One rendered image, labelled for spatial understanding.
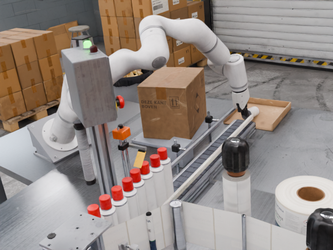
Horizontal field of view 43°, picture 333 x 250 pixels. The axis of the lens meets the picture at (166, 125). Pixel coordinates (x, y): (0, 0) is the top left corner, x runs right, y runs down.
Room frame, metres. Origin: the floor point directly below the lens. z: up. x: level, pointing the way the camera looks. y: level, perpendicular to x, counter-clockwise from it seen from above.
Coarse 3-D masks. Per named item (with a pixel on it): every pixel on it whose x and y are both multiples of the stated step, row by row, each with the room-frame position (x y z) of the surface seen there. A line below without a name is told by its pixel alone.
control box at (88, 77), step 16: (80, 48) 1.21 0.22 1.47; (64, 64) 1.20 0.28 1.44; (80, 64) 1.07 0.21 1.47; (96, 64) 1.09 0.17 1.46; (80, 80) 1.07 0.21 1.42; (96, 80) 1.08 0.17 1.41; (80, 96) 1.07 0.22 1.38; (96, 96) 1.08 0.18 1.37; (112, 96) 1.10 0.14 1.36; (80, 112) 1.09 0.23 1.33; (96, 112) 1.08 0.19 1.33; (112, 112) 1.10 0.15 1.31
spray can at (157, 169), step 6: (150, 156) 1.24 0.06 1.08; (156, 156) 1.23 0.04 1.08; (156, 162) 1.22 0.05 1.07; (150, 168) 1.23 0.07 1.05; (156, 168) 1.22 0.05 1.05; (162, 168) 1.22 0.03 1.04; (156, 174) 1.21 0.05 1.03; (162, 174) 1.22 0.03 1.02; (156, 180) 1.21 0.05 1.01; (162, 180) 1.22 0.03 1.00; (156, 186) 1.21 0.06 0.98; (162, 186) 1.21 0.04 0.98; (156, 192) 1.21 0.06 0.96; (162, 192) 1.21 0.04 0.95; (162, 198) 1.21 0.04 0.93; (162, 204) 1.21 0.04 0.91
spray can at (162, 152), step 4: (160, 148) 1.29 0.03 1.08; (164, 148) 1.28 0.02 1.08; (160, 152) 1.27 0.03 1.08; (164, 152) 1.27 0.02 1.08; (160, 156) 1.27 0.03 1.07; (164, 156) 1.27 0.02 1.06; (160, 160) 1.27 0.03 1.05; (164, 160) 1.27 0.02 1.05; (168, 160) 1.27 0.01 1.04; (164, 164) 1.26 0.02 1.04; (168, 164) 1.26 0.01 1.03; (164, 168) 1.26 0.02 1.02; (168, 168) 1.26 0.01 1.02; (164, 172) 1.26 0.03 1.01; (168, 172) 1.26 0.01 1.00; (168, 176) 1.26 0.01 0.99; (168, 180) 1.26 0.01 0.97; (172, 180) 1.28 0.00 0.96; (168, 184) 1.26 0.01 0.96; (172, 184) 1.27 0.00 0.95; (168, 188) 1.26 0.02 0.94; (172, 188) 1.27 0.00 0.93; (168, 192) 1.26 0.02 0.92; (172, 192) 1.27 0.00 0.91; (168, 196) 1.26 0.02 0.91
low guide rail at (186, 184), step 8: (248, 120) 1.81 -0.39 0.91; (240, 128) 1.73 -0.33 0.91; (232, 136) 1.66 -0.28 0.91; (216, 152) 1.53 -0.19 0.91; (208, 160) 1.47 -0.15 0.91; (200, 168) 1.41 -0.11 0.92; (192, 176) 1.36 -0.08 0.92; (184, 184) 1.31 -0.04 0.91; (176, 192) 1.26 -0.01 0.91; (168, 200) 1.22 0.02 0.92
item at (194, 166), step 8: (240, 120) 1.89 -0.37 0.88; (232, 128) 1.81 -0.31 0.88; (224, 136) 1.73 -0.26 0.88; (216, 144) 1.66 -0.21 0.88; (208, 152) 1.60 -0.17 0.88; (200, 160) 1.54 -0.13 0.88; (216, 160) 1.52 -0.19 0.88; (192, 168) 1.48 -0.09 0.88; (208, 168) 1.46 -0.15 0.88; (184, 176) 1.42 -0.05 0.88; (200, 176) 1.41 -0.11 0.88; (176, 184) 1.37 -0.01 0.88; (192, 184) 1.36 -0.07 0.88; (184, 192) 1.31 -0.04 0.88
